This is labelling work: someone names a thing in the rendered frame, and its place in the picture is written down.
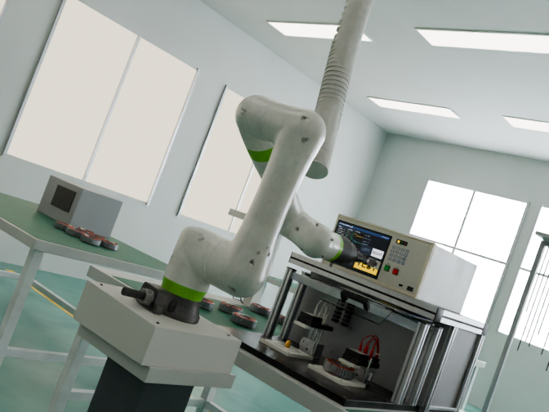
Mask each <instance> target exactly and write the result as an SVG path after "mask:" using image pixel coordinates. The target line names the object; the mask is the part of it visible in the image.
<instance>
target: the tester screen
mask: <svg viewBox="0 0 549 412"><path fill-rule="evenodd" d="M335 233H337V234H339V235H341V234H342V233H343V234H344V237H346V238H347V239H348V240H349V241H350V242H351V243H352V244H354V245H355V247H356V250H357V251H360V248H361V245H362V244H363V245H366V246H368V247H371V248H374V249H378V250H381V251H383V252H384V253H385V251H386V247H387V245H388V242H389V239H390V238H389V237H386V236H384V235H379V234H377V233H373V232H371V231H366V230H364V229H361V228H358V227H356V226H351V225H348V224H345V223H343V222H339V223H338V226H337V229H336V232H335ZM360 253H361V252H360ZM363 255H365V253H363ZM366 255H367V254H366ZM383 256H384V254H383ZM383 256H382V258H383ZM368 257H370V258H372V259H375V260H377V261H379V262H382V259H379V258H377V257H373V256H370V255H368ZM354 264H355V262H353V263H352V265H350V264H343V263H342V265H345V266H348V267H351V268H353V269H356V270H358V271H362V270H360V269H357V268H355V267H354ZM362 272H364V273H366V274H369V275H372V276H375V277H376V276H377V275H373V274H371V273H368V272H366V271H362Z"/></svg>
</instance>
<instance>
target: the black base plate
mask: <svg viewBox="0 0 549 412"><path fill-rule="evenodd" d="M218 327H220V328H221V329H223V330H224V331H226V332H227V333H229V334H231V335H233V336H235V337H236V338H237V339H239V340H241V341H242V343H241V345H240V348H242V349H243V350H244V351H246V352H249V353H250V354H252V355H254V356H255V357H257V358H259V359H261V360H262V361H264V362H266V363H268V364H269V365H272V366H274V367H275V368H276V369H279V370H280V371H282V372H284V373H285V374H287V375H289V376H291V377H292V378H294V379H296V380H297V381H299V382H301V383H303V384H305V385H306V386H308V387H310V388H312V389H314V390H315V391H317V392H319V393H320V394H322V395H324V396H326V397H327V398H329V399H331V400H333V401H335V402H336V403H338V404H339V405H342V406H344V407H356V408H369V409H381V410H404V411H417V410H418V407H419V405H416V406H414V405H410V404H409V403H406V402H405V400H406V399H405V398H404V401H403V404H402V405H397V404H396V403H394V402H392V401H391V398H392V395H393V392H391V391H389V390H388V389H386V388H384V387H382V386H380V385H378V384H376V383H374V382H371V385H368V384H366V386H365V387H351V386H343V385H340V384H338V383H335V382H334V381H332V380H331V379H329V378H326V377H325V376H323V375H322V374H319V373H317V372H315V371H314V370H312V369H310V368H308V367H307V366H308V364H312V365H323V364H324V361H325V359H327V358H326V357H324V356H321V357H320V359H319V358H314V359H313V360H307V359H301V358H296V357H290V356H286V355H284V354H283V353H281V352H278V351H276V350H275V349H274V348H272V347H269V346H267V345H266V344H264V343H262V342H260V341H259V339H260V338H266V339H270V340H275V341H280V342H287V341H288V340H290V341H291V346H293V347H295V348H297V349H299V346H300V344H299V343H296V342H294V341H293V340H291V339H289V338H288V339H283V338H281V337H277V336H272V337H271V336H267V335H265V334H260V333H256V332H251V331H247V330H242V329H234V328H230V327H225V326H220V325H218Z"/></svg>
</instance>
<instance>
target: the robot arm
mask: <svg viewBox="0 0 549 412"><path fill-rule="evenodd" d="M235 122H236V124H237V127H238V130H239V133H240V136H241V137H242V139H243V143H244V145H245V147H246V149H247V151H248V154H249V156H250V158H251V160H252V162H253V164H254V166H255V168H256V170H257V172H258V174H259V176H260V178H261V183H260V185H259V187H258V189H257V192H256V194H255V197H254V199H253V201H252V203H251V206H250V208H249V210H248V212H247V214H246V216H245V218H244V219H243V222H242V224H241V226H240V228H239V229H238V231H237V233H236V235H235V237H234V238H233V240H228V239H227V238H225V237H223V236H221V235H218V234H216V233H214V232H212V231H210V230H207V229H204V228H202V227H198V226H187V227H185V228H184V229H183V230H182V232H181V234H180V237H179V239H178V241H177V242H176V246H175V248H174V250H173V252H172V255H171V258H170V260H169V262H168V264H167V268H166V270H165V272H164V274H163V282H162V284H161V285H158V284H152V283H149V282H145V283H144V284H143V285H142V287H141V290H136V289H130V288H127V287H123V288H122V291H121V294H122V295H123V296H127V297H130V298H135V300H137V301H138V302H139V303H140V304H141V305H143V306H144V307H146V308H147V309H149V310H150V311H152V312H153V313H155V314H159V315H161V314H163V315H165V316H167V317H170V318H172V319H174V320H179V321H181V322H184V323H187V324H192V325H196V324H198V322H199V308H200V304H201V302H202V300H203V297H204V296H205V294H206V293H207V291H208V289H209V286H210V284H211V285H212V286H214V287H216V288H218V289H220V290H222V291H224V292H226V293H227V294H229V295H231V296H233V297H237V298H247V297H250V296H252V295H254V294H255V293H257V292H258V291H259V290H260V289H261V288H262V286H263V285H264V283H265V281H266V276H267V272H268V270H269V266H270V261H271V258H272V255H273V252H274V250H275V245H276V242H277V240H278V238H279V234H281V235H282V236H284V237H285V238H287V239H288V240H290V241H292V242H293V243H294V244H295V245H296V246H297V247H298V248H299V249H300V250H301V251H302V252H303V253H304V254H305V255H306V256H308V257H310V258H322V259H324V260H327V261H328V262H330V265H329V266H330V267H332V266H333V264H334V263H335V264H336V265H337V264H342V263H343V264H349V263H351V262H357V263H361V262H362V263H363V264H365V265H366V266H367V267H368V268H370V267H371V268H374V269H377V270H378V269H379V266H380V265H381V262H379V261H377V260H375V259H372V258H370V257H368V255H366V254H365V255H363V254H362V253H360V252H359V251H357V250H356V247H355V245H354V244H352V243H351V242H350V241H349V240H348V239H347V238H346V237H344V234H343V233H342V234H341V235H339V234H337V233H334V232H332V231H331V230H329V228H328V227H326V226H325V225H323V224H321V223H320V222H317V221H316V220H315V219H313V218H312V217H310V216H309V215H308V214H307V213H305V211H304V210H303V207H302V206H301V203H300V200H299V199H298V196H297V190H298V188H299V186H300V184H301V182H302V180H303V178H304V176H305V175H306V172H307V170H308V168H309V166H310V164H311V163H312V161H313V159H314V157H315V156H316V155H317V153H318V151H319V149H320V147H321V145H322V144H323V143H324V139H325V137H326V127H325V123H324V121H323V119H322V118H321V117H320V115H319V114H317V113H316V112H315V111H313V110H310V109H307V108H301V107H296V106H293V105H286V104H284V103H280V102H277V101H274V100H272V99H270V98H268V97H265V96H262V95H252V96H248V97H246V98H244V99H243V100H242V101H241V102H240V103H239V105H238V107H237V109H236V111H235Z"/></svg>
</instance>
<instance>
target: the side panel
mask: <svg viewBox="0 0 549 412"><path fill-rule="evenodd" d="M484 338H485V336H483V335H480V334H475V333H472V332H470V331H466V330H464V329H459V328H456V327H453V326H452V328H451V330H450V332H449V336H448V339H447V342H446V343H445V346H444V350H443V353H442V356H441V357H440V362H439V364H438V367H437V369H436V372H435V376H434V378H433V381H432V383H431V387H430V390H429V392H428V394H427V397H426V401H425V404H424V406H423V407H421V406H419V407H418V410H417V411H418V412H458V411H459V410H460V407H461V404H462V400H463V397H464V396H465V393H466V389H467V386H468V383H469V382H470V379H471V375H472V372H473V369H474V367H475V363H476V361H477V358H478V355H479V353H480V349H481V347H482V344H483V341H484Z"/></svg>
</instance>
